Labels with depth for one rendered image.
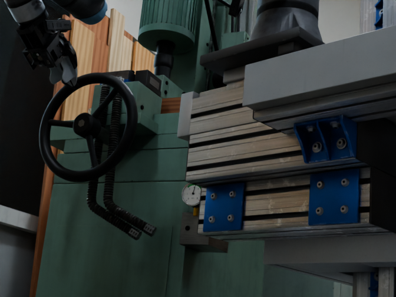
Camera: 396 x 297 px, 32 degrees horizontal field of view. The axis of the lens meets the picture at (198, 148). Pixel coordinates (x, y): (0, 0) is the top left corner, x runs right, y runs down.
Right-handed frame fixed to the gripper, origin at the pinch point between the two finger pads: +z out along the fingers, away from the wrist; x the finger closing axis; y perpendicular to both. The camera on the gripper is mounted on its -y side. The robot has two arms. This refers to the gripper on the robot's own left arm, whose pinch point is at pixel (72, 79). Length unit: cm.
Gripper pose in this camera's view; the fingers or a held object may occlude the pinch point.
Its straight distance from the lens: 173.7
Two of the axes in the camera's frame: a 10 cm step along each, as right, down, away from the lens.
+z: 3.2, 7.4, 5.9
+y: -2.8, 6.7, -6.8
